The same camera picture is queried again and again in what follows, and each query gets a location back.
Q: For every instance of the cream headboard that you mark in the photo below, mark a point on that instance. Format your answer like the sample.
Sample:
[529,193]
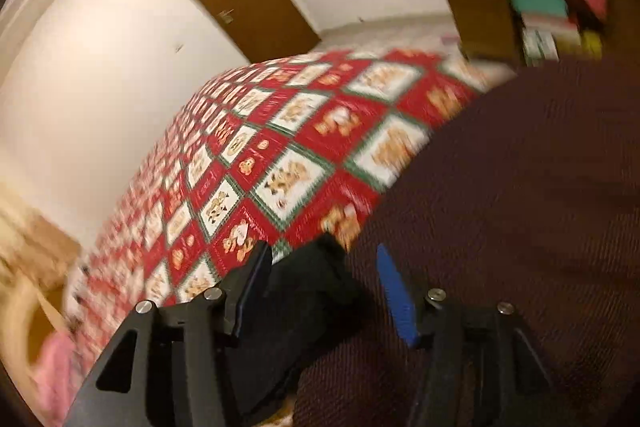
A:
[22,312]

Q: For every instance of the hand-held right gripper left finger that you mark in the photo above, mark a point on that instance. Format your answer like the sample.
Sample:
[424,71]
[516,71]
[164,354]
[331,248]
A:
[250,287]

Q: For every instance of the pink quilt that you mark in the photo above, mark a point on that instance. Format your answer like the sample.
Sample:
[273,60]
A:
[55,372]

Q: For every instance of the white green box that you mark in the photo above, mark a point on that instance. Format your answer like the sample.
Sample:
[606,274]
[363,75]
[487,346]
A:
[540,46]

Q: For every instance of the person's dark maroon clothing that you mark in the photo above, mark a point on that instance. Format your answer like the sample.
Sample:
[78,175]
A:
[500,207]

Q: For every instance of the cream curtain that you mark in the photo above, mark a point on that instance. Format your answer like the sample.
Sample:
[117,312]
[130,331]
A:
[35,237]

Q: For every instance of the red printed blanket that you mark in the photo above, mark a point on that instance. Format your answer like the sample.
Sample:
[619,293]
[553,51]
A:
[300,147]

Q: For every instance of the black pants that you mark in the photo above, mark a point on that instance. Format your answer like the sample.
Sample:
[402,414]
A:
[310,287]

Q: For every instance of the teal box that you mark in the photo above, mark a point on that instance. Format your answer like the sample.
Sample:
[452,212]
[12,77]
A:
[537,2]

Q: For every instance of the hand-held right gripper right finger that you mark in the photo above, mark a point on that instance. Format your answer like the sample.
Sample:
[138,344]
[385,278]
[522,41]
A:
[397,302]

